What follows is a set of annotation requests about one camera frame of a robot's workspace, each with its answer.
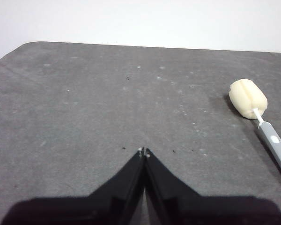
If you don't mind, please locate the grey cup brush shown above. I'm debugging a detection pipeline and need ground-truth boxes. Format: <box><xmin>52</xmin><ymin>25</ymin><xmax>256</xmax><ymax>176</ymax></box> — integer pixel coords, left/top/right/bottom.
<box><xmin>229</xmin><ymin>79</ymin><xmax>281</xmax><ymax>186</ymax></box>

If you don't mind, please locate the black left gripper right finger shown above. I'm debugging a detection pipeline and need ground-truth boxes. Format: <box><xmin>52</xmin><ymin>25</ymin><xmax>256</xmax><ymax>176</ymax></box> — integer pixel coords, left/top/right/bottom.
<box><xmin>144</xmin><ymin>147</ymin><xmax>281</xmax><ymax>225</ymax></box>

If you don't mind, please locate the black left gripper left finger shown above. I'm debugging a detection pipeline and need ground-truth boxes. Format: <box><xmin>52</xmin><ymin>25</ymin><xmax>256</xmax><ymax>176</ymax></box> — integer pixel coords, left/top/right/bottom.
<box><xmin>0</xmin><ymin>147</ymin><xmax>145</xmax><ymax>225</ymax></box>

